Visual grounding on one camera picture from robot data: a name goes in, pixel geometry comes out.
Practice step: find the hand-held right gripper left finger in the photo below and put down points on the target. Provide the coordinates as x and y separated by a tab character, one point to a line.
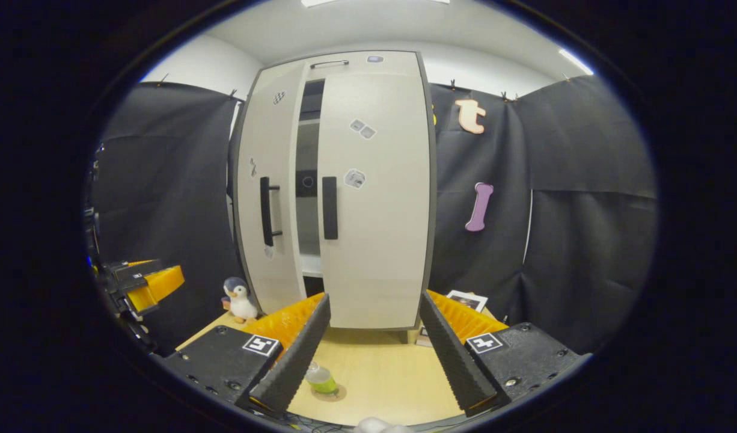
296	361

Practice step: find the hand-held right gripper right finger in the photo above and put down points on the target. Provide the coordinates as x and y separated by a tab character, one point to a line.
452	361

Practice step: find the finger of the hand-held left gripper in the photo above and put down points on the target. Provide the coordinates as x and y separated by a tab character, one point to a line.
131	282
140	267

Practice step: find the green label plastic bottle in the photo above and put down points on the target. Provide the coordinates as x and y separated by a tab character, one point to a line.
321	380

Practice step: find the round wooden coaster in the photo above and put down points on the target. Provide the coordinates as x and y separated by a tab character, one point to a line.
339	396

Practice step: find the white cabinet door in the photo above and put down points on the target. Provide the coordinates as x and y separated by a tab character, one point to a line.
248	228
380	240

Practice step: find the white and grey cabinet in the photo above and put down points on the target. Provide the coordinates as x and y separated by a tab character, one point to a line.
308	222

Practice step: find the white printed booklet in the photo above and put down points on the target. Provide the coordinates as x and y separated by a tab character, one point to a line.
467	300

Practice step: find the penguin plush toy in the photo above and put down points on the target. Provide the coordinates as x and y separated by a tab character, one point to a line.
242	307

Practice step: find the black backdrop cloth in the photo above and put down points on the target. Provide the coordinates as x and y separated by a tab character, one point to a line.
585	240

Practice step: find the long ceiling light panel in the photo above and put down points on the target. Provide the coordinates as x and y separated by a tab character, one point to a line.
374	2

